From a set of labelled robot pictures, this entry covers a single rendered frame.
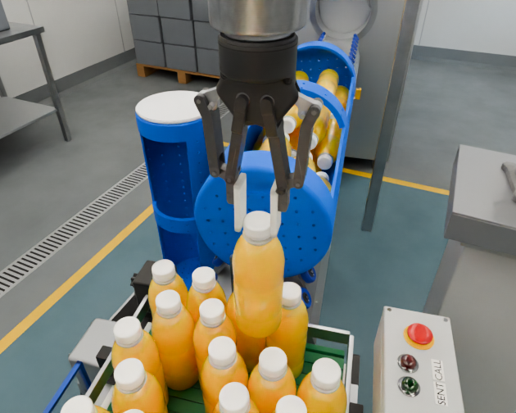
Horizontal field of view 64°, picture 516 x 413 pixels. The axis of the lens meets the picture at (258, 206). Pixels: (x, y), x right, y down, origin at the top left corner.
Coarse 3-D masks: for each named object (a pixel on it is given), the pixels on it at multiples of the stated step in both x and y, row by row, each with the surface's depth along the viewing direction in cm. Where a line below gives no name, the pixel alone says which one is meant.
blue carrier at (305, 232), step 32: (320, 64) 146; (352, 64) 143; (320, 96) 106; (352, 96) 131; (256, 128) 126; (256, 160) 77; (288, 160) 78; (224, 192) 79; (256, 192) 78; (320, 192) 77; (224, 224) 84; (288, 224) 80; (320, 224) 78; (224, 256) 90; (288, 256) 85; (320, 256) 83
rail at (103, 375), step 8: (144, 304) 82; (136, 312) 80; (144, 312) 82; (104, 368) 70; (112, 368) 73; (96, 376) 69; (104, 376) 70; (96, 384) 68; (104, 384) 71; (88, 392) 67; (96, 392) 68; (96, 400) 69
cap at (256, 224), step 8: (248, 216) 52; (256, 216) 52; (264, 216) 52; (248, 224) 51; (256, 224) 51; (264, 224) 51; (248, 232) 51; (256, 232) 50; (264, 232) 51; (256, 240) 52
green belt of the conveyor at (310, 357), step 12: (312, 348) 82; (324, 348) 83; (312, 360) 80; (336, 360) 80; (180, 396) 75; (192, 396) 75; (108, 408) 73; (168, 408) 73; (180, 408) 73; (192, 408) 73; (204, 408) 73
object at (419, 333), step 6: (414, 324) 62; (420, 324) 62; (408, 330) 61; (414, 330) 61; (420, 330) 61; (426, 330) 61; (414, 336) 60; (420, 336) 60; (426, 336) 60; (432, 336) 60; (414, 342) 60; (420, 342) 59; (426, 342) 59
